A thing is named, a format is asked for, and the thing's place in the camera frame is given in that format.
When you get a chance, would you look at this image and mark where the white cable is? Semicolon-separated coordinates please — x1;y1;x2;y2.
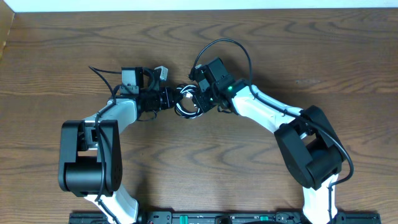
175;85;201;119

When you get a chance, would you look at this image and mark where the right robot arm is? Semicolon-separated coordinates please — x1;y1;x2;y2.
188;58;348;223

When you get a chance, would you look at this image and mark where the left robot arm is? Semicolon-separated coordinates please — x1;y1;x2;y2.
58;66;182;223

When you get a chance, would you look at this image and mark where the right camera black cable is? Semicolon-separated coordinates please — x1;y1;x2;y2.
192;37;355;224

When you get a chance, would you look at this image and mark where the camera black cable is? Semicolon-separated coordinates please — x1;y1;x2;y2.
88;65;124;224
192;37;355;224

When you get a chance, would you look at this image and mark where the left camera black cable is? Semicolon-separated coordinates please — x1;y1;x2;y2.
88;65;124;224

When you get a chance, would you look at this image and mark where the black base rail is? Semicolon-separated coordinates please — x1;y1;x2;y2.
68;210;382;224

